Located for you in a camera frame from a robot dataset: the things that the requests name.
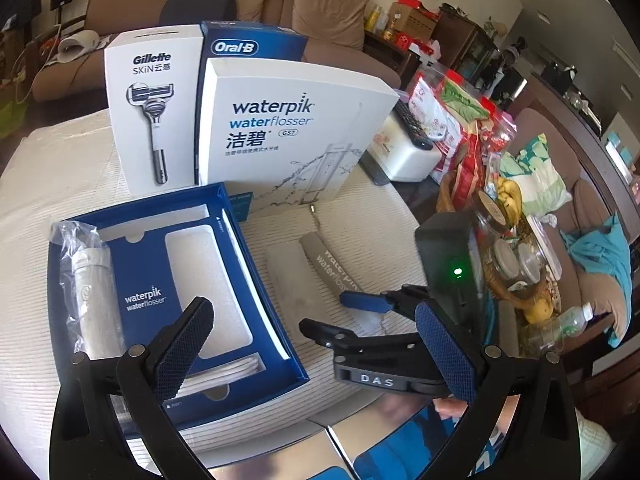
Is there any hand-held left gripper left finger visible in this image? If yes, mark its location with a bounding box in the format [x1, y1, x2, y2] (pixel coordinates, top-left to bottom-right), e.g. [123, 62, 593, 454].
[48, 296, 223, 480]

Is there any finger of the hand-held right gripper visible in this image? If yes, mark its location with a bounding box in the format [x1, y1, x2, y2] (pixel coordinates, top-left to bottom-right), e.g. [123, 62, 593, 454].
[298, 317, 418, 361]
[339, 285, 426, 315]

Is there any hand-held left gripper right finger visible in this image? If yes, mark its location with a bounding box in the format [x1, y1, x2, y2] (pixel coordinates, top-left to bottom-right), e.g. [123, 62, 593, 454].
[415, 299, 583, 480]

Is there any white charging cable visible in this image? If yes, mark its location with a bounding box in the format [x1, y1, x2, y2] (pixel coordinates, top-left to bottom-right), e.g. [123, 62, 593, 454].
[175, 352, 266, 396]

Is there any grey fabric pouch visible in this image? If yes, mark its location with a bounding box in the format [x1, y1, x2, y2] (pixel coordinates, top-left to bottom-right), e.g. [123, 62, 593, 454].
[265, 232, 386, 336]

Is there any blue water flosser tray box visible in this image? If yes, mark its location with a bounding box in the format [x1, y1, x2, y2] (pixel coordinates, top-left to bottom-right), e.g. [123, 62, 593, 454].
[47, 183, 311, 431]

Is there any white water flosser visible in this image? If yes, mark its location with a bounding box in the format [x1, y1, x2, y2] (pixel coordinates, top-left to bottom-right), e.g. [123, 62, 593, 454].
[49, 220, 126, 361]

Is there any white Waterpik waterflosser box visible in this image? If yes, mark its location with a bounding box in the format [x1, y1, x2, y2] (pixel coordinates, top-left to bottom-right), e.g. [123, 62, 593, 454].
[197, 57, 401, 221]

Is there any striped cloth-covered desktop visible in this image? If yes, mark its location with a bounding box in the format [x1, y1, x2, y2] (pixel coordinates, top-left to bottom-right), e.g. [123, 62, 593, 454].
[0, 105, 616, 480]

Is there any wicker basket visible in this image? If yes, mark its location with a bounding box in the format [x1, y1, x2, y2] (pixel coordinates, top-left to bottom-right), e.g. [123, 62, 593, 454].
[436, 167, 556, 311]

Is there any glass jar brown lid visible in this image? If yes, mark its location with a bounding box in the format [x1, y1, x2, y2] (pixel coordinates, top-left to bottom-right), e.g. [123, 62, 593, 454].
[472, 190, 521, 233]

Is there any bunch of bananas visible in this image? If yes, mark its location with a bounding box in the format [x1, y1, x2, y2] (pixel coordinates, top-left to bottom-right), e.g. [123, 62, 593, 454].
[492, 180, 523, 221]

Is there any white printed tissue box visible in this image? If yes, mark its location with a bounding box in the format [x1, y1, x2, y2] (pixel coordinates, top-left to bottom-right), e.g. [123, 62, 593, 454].
[370, 110, 443, 182]

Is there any reflective metal box blue print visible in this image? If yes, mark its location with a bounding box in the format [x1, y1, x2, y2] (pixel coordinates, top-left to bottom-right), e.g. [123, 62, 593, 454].
[207, 400, 501, 480]

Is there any clear plastic bottle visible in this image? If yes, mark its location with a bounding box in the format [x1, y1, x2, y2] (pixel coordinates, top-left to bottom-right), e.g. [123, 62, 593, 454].
[527, 305, 596, 356]

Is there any green white printed pillow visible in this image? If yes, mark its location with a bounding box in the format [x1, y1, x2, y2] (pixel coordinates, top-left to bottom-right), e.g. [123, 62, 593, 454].
[500, 132, 573, 211]

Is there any black remote control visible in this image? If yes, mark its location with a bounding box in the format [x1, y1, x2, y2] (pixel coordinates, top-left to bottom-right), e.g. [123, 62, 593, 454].
[392, 102, 435, 150]

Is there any teal cloth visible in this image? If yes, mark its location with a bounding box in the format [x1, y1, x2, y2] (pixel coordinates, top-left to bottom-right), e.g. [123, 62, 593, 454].
[560, 212, 631, 348]

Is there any white red snack bag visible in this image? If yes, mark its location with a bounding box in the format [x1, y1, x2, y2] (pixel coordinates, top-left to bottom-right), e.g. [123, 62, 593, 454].
[407, 72, 468, 161]

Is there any green printed snack bag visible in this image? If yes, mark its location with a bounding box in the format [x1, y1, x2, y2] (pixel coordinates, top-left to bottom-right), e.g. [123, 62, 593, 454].
[440, 82, 496, 121]

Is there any dark wooden cabinet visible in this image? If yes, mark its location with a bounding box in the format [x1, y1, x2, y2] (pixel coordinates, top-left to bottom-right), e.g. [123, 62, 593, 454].
[432, 10, 501, 91]

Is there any cardboard box red top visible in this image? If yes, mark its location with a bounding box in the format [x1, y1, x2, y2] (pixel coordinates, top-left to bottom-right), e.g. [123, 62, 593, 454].
[387, 0, 441, 41]

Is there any white razor box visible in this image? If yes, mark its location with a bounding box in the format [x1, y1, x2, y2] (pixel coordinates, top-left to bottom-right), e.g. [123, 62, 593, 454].
[104, 25, 205, 198]

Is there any beige smooth sofa cushion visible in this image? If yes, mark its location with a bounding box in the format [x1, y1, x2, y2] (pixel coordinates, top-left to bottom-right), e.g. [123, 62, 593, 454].
[292, 0, 376, 51]

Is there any blue toothbrush box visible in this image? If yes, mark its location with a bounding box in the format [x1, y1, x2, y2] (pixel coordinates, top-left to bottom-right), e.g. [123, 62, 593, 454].
[197, 20, 307, 181]

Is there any white curved appliance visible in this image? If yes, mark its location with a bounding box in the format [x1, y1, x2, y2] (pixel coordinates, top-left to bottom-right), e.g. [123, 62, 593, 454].
[56, 30, 101, 63]

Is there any dark lumbar pillow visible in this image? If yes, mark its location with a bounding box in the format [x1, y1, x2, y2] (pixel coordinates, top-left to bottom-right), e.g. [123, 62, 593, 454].
[160, 0, 237, 26]

